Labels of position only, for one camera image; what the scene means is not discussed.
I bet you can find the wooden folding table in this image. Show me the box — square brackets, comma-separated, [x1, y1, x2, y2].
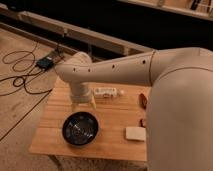
[29, 78, 150, 162]

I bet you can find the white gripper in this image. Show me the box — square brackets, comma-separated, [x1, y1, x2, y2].
[69, 83, 96, 111]

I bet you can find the red brown small object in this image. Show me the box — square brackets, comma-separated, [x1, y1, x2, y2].
[139, 93, 148, 109]

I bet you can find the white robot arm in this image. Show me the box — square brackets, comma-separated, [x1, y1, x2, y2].
[56, 47, 213, 171]

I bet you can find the black ceramic bowl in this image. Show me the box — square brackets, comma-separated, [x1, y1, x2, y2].
[62, 112, 99, 146]

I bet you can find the black floor cable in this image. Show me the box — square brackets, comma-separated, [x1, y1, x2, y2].
[0, 41, 76, 141]

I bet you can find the white sponge block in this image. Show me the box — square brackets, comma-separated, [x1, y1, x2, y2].
[125, 127, 146, 141]

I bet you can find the black power adapter box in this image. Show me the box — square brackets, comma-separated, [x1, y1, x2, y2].
[36, 57, 54, 70]

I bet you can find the white plastic bottle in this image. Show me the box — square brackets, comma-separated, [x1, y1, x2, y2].
[93, 87, 124, 98]

